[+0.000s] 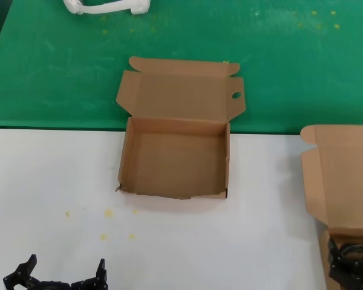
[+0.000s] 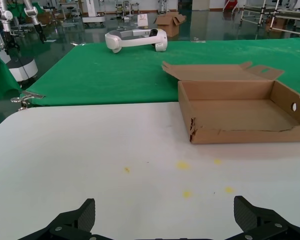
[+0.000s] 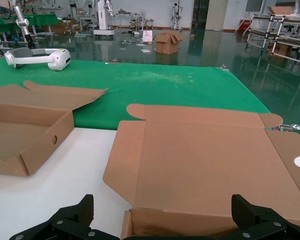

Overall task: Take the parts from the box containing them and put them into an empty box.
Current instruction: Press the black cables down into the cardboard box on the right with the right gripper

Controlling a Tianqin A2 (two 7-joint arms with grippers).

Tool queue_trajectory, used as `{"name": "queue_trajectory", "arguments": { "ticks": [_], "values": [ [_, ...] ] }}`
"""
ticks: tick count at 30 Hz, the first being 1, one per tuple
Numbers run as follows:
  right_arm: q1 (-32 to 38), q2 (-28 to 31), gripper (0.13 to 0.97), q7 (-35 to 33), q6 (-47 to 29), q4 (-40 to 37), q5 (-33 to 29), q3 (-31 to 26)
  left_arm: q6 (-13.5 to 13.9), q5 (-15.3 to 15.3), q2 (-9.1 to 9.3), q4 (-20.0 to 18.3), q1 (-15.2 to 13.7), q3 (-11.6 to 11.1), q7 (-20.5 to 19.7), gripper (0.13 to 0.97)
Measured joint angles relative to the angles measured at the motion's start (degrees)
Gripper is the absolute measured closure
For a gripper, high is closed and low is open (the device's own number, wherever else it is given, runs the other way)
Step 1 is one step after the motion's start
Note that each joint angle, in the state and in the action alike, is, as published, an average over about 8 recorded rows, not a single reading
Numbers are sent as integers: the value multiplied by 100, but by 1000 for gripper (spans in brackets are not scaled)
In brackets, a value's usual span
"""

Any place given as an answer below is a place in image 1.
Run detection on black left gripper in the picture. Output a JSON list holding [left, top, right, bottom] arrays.
[[2, 254, 108, 290]]

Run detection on plain brown cardboard box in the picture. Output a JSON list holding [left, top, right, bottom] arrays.
[[299, 124, 363, 290]]

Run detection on cardboard box with round hole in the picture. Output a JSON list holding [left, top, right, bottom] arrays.
[[114, 56, 247, 201]]

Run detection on green table cloth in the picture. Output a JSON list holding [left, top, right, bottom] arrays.
[[0, 0, 363, 135]]

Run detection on white VR headset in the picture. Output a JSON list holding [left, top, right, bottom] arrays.
[[62, 0, 151, 15]]

